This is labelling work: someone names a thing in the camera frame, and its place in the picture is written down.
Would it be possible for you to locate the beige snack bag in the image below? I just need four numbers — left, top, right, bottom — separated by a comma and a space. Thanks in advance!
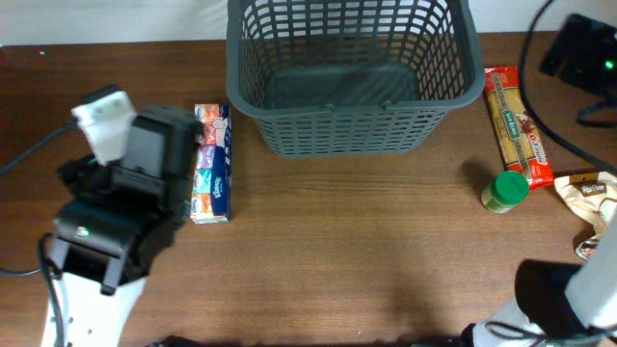
554, 172, 616, 260

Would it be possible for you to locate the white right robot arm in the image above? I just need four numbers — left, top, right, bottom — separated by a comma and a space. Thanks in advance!
461, 13, 616, 346

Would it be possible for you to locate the grey plastic basket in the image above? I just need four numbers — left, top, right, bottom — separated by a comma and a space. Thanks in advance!
226, 0, 485, 158

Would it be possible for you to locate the Kleenex tissue multipack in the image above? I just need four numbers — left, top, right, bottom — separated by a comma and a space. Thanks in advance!
190, 104, 232, 224

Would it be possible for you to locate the red spaghetti pasta package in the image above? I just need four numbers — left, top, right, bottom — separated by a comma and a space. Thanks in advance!
484, 66, 554, 191

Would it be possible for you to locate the green lidded spice jar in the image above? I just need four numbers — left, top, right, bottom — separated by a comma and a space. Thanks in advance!
481, 171, 530, 214

